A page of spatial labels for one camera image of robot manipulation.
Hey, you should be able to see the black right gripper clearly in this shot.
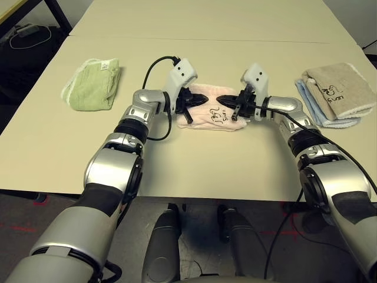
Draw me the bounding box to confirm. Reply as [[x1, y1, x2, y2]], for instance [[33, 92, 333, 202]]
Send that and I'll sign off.
[[216, 89, 264, 122]]

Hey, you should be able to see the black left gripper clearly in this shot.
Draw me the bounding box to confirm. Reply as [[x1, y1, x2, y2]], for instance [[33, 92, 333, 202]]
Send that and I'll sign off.
[[175, 87, 209, 125]]

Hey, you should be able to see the pink towel with white trim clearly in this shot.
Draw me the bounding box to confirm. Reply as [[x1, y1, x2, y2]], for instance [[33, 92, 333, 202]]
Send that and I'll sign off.
[[176, 83, 247, 133]]

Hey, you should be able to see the light blue folded towel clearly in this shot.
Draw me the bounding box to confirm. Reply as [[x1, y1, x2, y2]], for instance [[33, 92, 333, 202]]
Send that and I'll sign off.
[[294, 79, 366, 129]]

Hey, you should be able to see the green folded towel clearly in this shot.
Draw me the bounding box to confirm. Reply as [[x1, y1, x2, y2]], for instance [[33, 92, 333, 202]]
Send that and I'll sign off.
[[61, 58, 122, 112]]

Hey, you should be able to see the beige folded towel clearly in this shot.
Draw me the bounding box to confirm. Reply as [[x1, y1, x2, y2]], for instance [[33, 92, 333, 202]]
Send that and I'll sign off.
[[302, 61, 377, 121]]

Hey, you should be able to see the grey right robot leg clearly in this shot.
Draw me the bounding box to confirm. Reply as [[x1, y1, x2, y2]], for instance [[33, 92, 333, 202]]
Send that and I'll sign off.
[[217, 206, 277, 283]]

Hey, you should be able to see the grey robot leg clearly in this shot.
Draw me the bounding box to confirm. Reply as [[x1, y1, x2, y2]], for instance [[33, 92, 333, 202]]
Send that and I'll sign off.
[[141, 203, 182, 283], [217, 206, 277, 283]]

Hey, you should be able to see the bystander shoe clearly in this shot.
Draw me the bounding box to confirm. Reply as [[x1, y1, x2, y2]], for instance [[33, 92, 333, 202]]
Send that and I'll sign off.
[[302, 212, 332, 235]]

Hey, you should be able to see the grey left robot leg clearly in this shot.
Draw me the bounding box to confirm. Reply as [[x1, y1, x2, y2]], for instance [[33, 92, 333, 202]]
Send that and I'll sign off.
[[141, 203, 182, 283]]

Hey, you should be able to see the black bag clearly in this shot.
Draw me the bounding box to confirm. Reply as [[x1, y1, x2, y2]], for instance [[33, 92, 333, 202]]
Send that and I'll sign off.
[[0, 25, 67, 104]]

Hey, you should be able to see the grey robot torso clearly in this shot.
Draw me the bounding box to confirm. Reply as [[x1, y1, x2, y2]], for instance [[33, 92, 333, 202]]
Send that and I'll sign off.
[[176, 275, 280, 283]]

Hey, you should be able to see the grey power adapter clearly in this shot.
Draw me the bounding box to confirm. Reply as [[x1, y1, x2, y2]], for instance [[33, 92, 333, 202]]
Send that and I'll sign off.
[[16, 25, 41, 37]]

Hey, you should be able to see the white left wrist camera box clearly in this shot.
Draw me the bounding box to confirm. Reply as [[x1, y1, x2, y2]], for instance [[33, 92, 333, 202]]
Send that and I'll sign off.
[[163, 58, 199, 114]]

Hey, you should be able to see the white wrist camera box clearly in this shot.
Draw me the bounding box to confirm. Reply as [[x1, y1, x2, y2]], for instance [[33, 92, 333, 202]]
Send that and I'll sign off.
[[163, 58, 199, 114], [240, 62, 269, 122]]

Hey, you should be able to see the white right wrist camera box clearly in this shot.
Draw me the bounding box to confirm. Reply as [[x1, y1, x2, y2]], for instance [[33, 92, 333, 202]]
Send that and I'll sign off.
[[240, 62, 269, 122]]

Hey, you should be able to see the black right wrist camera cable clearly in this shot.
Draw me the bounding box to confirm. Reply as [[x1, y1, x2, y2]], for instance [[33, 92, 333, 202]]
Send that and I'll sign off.
[[253, 104, 377, 192]]

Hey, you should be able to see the black cable hanging to floor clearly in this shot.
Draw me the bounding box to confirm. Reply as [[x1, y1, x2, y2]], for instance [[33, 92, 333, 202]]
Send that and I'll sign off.
[[263, 188, 304, 283]]

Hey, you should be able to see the wooden side table black frame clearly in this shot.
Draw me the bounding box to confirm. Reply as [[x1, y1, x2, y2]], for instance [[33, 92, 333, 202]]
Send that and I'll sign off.
[[0, 0, 73, 36]]

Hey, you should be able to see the thin white cable loop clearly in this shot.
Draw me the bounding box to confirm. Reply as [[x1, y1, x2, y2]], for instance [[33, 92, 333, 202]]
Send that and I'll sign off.
[[9, 25, 52, 50]]

